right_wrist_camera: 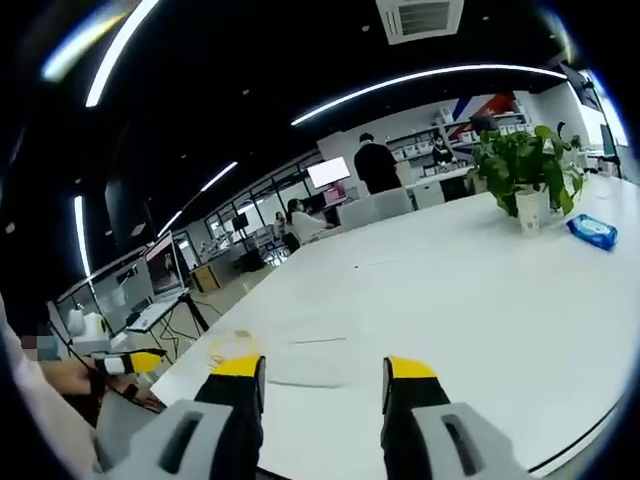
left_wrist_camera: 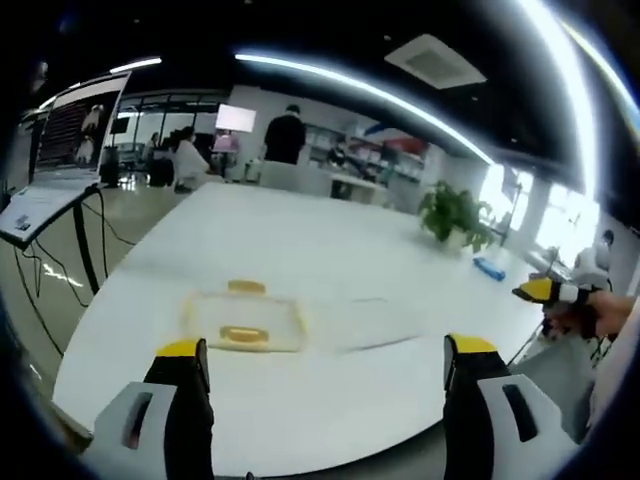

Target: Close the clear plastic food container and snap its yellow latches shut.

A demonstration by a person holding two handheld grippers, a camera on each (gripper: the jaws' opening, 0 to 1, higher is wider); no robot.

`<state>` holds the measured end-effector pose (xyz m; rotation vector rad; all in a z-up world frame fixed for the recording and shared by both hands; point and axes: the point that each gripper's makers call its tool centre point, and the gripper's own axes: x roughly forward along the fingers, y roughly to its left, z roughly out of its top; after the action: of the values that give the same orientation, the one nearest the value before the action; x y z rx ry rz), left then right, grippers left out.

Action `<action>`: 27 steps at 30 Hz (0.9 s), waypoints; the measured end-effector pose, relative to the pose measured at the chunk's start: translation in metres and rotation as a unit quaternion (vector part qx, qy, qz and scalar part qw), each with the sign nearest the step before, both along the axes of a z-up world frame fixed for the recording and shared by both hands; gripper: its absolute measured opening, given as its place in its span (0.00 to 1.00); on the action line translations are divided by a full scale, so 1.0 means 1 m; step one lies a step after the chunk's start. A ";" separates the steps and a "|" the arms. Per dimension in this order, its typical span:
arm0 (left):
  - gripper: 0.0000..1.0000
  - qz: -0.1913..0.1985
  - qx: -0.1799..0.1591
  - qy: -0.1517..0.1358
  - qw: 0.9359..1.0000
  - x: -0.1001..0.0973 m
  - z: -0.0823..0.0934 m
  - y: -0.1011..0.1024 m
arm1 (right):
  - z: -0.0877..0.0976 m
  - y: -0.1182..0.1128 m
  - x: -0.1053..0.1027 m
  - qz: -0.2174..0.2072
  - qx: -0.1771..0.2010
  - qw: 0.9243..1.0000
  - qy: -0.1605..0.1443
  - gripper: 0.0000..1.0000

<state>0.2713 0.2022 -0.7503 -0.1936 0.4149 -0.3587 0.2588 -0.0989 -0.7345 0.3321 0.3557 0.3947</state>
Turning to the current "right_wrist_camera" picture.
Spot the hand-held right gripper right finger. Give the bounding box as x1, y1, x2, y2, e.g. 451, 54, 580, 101
380, 355, 531, 480

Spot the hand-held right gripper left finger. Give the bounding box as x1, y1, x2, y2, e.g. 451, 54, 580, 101
94, 353, 267, 480

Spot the translucent yellowish plastic buckle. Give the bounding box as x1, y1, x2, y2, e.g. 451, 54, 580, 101
208, 329, 267, 367

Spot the person's left hand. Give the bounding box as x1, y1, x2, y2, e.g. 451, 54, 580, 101
39, 357, 104, 399

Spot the white machine with yellow mark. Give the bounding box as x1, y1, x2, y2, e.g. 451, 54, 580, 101
66, 308, 110, 347

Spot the black tripod stand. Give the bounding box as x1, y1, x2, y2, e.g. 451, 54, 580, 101
159, 293, 211, 351

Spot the laptop on stand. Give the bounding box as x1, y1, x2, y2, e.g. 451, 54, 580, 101
125, 230, 190, 333

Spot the cardboard box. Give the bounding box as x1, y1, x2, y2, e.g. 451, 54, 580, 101
191, 263, 222, 294

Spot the short ceiling light strip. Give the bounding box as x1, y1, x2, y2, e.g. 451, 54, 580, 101
199, 160, 239, 194
73, 195, 93, 279
156, 209, 184, 239

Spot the white chair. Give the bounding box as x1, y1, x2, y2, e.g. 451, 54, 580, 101
338, 187, 415, 232

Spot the blue wet wipes pack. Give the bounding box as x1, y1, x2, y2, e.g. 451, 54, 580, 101
566, 213, 619, 252

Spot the white lit monitor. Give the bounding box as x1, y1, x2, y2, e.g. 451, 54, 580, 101
306, 155, 352, 190

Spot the green potted plant white pot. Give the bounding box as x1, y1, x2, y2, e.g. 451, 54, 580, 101
464, 124, 587, 236

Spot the long ceiling light strip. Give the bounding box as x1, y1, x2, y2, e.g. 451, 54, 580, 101
84, 0, 162, 109
290, 63, 569, 127

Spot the black screen on stand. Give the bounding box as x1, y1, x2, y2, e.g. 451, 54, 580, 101
558, 60, 624, 179

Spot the white ceiling air conditioner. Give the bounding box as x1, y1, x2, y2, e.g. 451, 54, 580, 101
374, 0, 462, 46

